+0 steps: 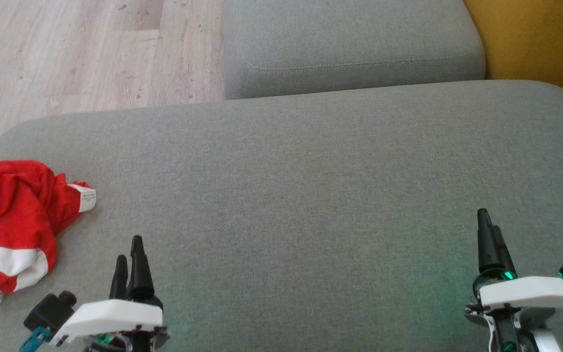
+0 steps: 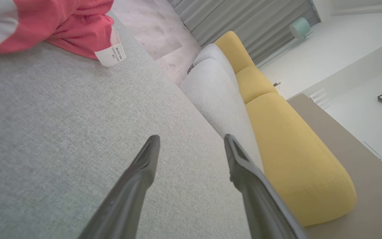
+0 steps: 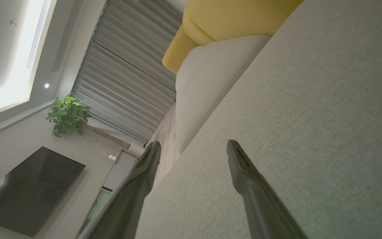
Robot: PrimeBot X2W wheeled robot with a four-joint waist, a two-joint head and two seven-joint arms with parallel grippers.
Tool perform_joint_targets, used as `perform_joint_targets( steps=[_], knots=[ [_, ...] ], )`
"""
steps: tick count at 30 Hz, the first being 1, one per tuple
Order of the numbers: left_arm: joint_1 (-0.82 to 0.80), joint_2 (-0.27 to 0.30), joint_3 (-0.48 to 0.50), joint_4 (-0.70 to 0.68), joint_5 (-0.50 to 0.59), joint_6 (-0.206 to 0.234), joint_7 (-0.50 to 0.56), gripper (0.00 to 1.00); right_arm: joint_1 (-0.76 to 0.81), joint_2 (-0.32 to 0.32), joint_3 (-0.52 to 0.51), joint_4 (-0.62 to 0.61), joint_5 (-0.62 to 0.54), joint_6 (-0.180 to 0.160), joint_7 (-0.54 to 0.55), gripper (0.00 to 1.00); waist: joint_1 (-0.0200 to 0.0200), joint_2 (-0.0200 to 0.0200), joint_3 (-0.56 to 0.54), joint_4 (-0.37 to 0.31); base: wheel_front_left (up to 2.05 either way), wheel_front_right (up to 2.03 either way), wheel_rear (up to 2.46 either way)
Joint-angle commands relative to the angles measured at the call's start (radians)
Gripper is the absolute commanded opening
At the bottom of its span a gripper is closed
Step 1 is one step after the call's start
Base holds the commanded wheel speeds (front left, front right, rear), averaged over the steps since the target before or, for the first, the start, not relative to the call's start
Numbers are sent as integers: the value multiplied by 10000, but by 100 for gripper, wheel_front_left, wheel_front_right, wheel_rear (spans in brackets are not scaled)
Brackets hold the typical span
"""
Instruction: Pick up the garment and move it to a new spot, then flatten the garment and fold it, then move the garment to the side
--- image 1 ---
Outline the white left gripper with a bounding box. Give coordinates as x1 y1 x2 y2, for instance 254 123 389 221
49 235 171 352

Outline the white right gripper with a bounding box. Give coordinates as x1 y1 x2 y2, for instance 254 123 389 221
465 208 563 319

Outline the red and white jersey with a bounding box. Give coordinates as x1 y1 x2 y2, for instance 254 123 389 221
0 158 97 308

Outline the grey sofa seat cushion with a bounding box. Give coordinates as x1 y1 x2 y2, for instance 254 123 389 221
0 80 563 352

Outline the blue camera cable plug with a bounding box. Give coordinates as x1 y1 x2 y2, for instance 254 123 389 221
19 326 51 352

